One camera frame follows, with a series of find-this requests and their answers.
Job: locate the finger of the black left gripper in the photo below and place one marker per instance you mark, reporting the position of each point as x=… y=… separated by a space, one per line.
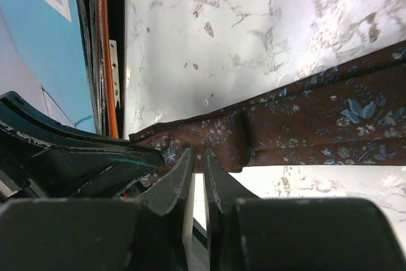
x=41 y=158

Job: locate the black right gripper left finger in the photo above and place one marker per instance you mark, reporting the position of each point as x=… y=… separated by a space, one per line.
x=150 y=232

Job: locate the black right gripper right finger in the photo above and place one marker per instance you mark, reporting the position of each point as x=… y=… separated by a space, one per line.
x=246 y=232

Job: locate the brown floral patterned tie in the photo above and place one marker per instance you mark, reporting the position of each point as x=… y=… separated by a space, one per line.
x=350 y=114

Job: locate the teal folder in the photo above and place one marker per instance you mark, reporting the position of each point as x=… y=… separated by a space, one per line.
x=60 y=42

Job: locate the orange folder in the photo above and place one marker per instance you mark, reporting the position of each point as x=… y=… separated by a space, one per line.
x=109 y=84

